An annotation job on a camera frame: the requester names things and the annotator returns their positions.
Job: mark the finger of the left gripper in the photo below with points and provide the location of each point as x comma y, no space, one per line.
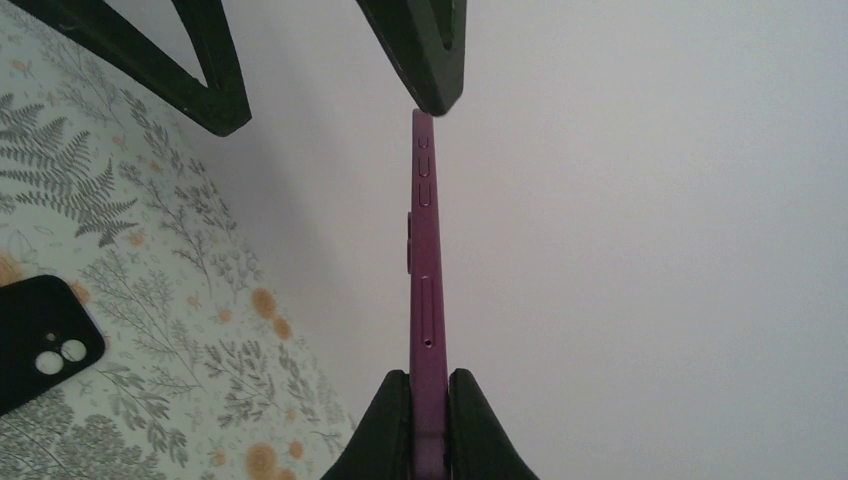
424,41
219,104

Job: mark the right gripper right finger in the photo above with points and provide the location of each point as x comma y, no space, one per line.
479,446

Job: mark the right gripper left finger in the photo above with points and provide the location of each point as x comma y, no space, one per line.
380,446

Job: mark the purple smartphone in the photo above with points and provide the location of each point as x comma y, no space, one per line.
428,354

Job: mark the black phone case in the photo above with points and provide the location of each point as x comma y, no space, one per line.
47,337

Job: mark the floral patterned table mat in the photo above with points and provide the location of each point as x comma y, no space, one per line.
203,376

